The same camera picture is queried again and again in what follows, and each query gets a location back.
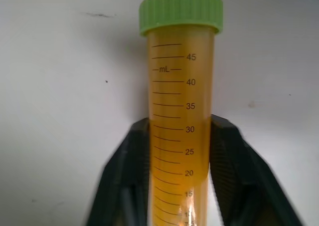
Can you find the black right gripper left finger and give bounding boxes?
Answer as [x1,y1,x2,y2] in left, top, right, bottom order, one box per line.
[85,118,156,226]

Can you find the yellow test tube green cap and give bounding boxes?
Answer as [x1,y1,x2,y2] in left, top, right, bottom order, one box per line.
[139,0,224,226]

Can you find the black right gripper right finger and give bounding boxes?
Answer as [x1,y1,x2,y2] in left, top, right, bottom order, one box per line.
[207,114,304,226]

